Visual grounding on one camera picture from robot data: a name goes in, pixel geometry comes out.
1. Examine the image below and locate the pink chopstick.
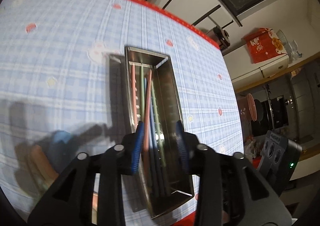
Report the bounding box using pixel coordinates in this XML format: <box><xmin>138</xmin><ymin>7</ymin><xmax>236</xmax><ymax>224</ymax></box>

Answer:
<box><xmin>143</xmin><ymin>69</ymin><xmax>152</xmax><ymax>180</ymax></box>
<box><xmin>131</xmin><ymin>65</ymin><xmax>138</xmax><ymax>128</ymax></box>

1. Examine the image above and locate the black metal rack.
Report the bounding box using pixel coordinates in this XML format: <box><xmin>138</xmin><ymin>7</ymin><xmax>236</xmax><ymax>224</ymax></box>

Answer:
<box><xmin>192</xmin><ymin>4</ymin><xmax>235</xmax><ymax>33</ymax></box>

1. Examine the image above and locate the blue plaid table mat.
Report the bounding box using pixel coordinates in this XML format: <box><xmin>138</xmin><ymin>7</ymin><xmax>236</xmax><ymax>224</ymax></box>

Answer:
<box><xmin>0</xmin><ymin>0</ymin><xmax>245</xmax><ymax>226</ymax></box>

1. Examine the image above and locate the pink spoon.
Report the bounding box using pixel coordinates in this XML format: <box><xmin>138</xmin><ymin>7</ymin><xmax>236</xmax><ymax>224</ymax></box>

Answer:
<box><xmin>30</xmin><ymin>145</ymin><xmax>59</xmax><ymax>188</ymax></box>

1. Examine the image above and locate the blue spoon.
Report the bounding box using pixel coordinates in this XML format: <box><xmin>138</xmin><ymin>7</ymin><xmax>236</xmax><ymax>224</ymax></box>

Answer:
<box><xmin>46</xmin><ymin>130</ymin><xmax>74</xmax><ymax>173</ymax></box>

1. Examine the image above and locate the brown rice cooker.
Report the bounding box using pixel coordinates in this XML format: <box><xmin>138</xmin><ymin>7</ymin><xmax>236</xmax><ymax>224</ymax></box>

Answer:
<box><xmin>213</xmin><ymin>26</ymin><xmax>231</xmax><ymax>50</ymax></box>

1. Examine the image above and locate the steel utensil tray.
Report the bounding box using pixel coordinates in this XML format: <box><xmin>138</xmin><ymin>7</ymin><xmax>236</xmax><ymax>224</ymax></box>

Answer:
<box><xmin>124</xmin><ymin>46</ymin><xmax>194</xmax><ymax>219</ymax></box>

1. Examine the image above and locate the red cloth on refrigerator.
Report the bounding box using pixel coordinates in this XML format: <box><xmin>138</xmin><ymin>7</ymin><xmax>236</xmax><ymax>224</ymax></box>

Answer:
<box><xmin>243</xmin><ymin>28</ymin><xmax>287</xmax><ymax>64</ymax></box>

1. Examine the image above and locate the white refrigerator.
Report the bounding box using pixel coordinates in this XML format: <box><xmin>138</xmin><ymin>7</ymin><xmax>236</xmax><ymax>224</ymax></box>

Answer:
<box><xmin>231</xmin><ymin>54</ymin><xmax>289</xmax><ymax>91</ymax></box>

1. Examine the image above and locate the brown trash bin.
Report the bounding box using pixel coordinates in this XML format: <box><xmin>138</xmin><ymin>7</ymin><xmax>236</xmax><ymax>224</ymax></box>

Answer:
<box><xmin>237</xmin><ymin>93</ymin><xmax>257</xmax><ymax>121</ymax></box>

